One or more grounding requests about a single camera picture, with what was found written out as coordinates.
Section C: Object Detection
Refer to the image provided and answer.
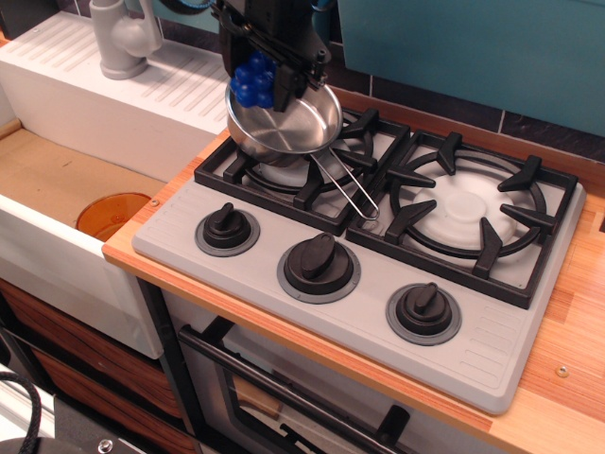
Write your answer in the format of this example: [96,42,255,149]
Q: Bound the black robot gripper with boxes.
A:
[212,1,330,113]

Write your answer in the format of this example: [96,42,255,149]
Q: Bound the blue toy blueberry cluster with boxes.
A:
[230,51,276,109]

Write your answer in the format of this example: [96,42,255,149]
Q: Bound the stainless steel pan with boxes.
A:
[225,82,380,220]

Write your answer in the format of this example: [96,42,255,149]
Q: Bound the black left stove knob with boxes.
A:
[194,202,261,257]

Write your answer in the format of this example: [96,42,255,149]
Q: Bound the black stove knob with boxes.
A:
[194,202,261,257]
[277,233,361,305]
[386,282,462,346]

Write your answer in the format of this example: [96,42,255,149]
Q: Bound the black middle stove knob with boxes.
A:
[277,233,361,305]

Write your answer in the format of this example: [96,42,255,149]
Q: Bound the black right stove knob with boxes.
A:
[386,282,462,346]

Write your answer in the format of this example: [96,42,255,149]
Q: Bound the grey toy stove top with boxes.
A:
[132,180,559,414]

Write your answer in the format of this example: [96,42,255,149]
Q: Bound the grey toy faucet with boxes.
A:
[90,0,163,80]

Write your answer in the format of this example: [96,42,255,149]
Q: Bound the black left burner grate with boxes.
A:
[195,109,411,236]

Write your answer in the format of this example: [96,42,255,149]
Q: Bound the black burner grate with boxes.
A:
[195,109,411,236]
[346,131,585,309]

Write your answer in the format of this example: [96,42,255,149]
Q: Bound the white toy sink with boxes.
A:
[1,12,228,358]

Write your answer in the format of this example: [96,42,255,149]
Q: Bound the black right burner grate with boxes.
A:
[346,131,585,309]

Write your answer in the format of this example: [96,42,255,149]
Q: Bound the wooden drawer fronts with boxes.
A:
[1,282,200,453]

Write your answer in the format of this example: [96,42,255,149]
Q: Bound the oven door with handle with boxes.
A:
[178,317,497,453]

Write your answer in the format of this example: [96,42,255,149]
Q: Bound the black braided cable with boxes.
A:
[0,372,43,454]

